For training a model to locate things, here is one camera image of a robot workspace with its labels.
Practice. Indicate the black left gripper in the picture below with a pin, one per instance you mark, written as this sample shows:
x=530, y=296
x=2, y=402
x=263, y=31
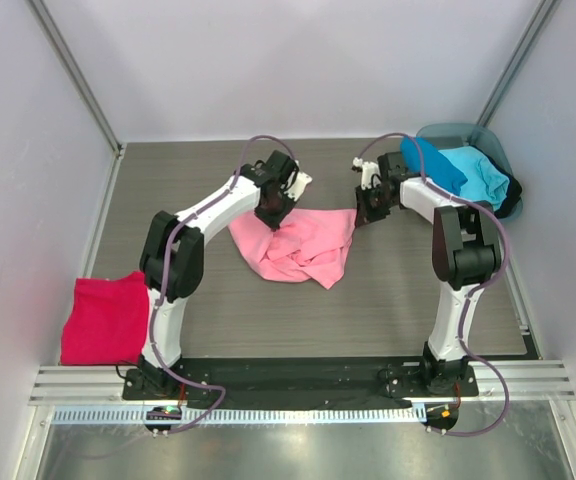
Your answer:
x=272, y=216

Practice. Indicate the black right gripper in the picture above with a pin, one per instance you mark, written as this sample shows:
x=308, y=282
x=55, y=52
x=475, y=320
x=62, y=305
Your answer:
x=364, y=209

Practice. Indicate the light pink t shirt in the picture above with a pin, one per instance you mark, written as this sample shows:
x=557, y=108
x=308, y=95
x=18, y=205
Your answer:
x=309, y=245

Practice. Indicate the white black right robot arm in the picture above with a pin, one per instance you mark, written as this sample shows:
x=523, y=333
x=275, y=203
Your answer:
x=465, y=254

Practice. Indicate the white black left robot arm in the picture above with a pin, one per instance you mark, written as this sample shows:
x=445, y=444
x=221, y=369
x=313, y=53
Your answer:
x=172, y=259

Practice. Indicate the blue t shirt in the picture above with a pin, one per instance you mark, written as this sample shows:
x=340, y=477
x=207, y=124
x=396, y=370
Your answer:
x=436, y=165

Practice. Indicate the teal plastic basket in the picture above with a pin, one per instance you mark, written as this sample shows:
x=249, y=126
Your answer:
x=455, y=135

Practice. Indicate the cyan t shirt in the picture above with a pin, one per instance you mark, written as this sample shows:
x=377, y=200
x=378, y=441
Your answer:
x=468, y=160

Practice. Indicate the black t shirt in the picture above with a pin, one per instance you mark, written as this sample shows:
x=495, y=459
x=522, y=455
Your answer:
x=513, y=192

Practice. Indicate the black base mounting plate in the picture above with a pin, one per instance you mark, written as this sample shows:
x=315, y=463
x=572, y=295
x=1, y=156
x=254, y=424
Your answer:
x=299, y=382

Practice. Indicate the magenta folded t shirt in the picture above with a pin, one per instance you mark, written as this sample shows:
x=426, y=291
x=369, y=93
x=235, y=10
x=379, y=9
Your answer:
x=108, y=322

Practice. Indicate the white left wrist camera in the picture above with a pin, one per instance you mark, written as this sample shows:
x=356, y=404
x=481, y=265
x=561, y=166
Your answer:
x=297, y=185

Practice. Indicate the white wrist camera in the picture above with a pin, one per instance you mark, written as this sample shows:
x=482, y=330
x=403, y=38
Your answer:
x=297, y=185
x=370, y=173

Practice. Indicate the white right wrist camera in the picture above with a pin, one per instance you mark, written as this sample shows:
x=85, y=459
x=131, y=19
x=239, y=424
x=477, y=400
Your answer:
x=370, y=173

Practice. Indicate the slotted white cable duct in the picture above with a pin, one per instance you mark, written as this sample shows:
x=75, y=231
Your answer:
x=171, y=416

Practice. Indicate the right aluminium corner post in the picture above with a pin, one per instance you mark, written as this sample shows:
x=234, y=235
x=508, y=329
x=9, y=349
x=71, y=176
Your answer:
x=537, y=24

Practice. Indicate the aluminium corner post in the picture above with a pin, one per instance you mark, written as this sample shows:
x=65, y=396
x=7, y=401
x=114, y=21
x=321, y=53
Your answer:
x=537, y=24
x=72, y=69

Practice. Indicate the left aluminium corner post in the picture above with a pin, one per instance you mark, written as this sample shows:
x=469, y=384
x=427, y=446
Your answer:
x=72, y=69

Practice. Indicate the aluminium frame rail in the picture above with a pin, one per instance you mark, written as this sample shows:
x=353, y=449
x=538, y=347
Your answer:
x=56, y=385

